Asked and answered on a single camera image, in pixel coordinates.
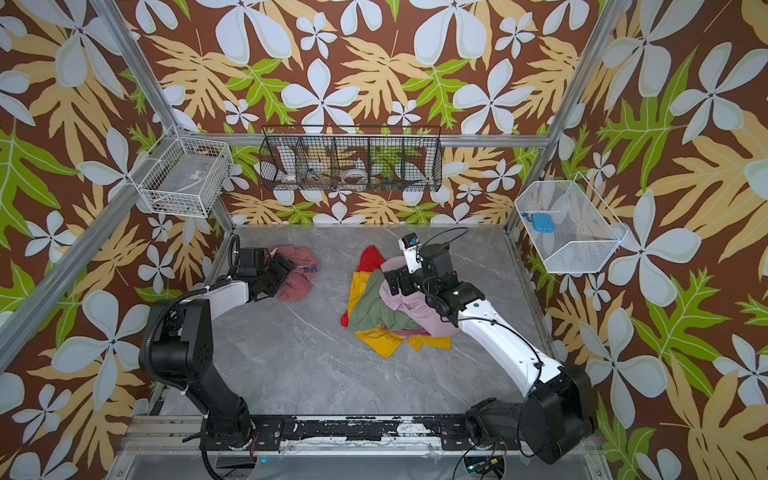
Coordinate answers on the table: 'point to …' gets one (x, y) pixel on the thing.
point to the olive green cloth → (372, 312)
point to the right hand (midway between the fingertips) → (399, 266)
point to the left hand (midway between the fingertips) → (287, 265)
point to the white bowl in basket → (355, 176)
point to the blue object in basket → (542, 223)
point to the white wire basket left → (183, 176)
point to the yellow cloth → (381, 340)
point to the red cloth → (370, 259)
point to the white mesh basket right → (586, 231)
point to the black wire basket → (351, 158)
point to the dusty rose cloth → (305, 266)
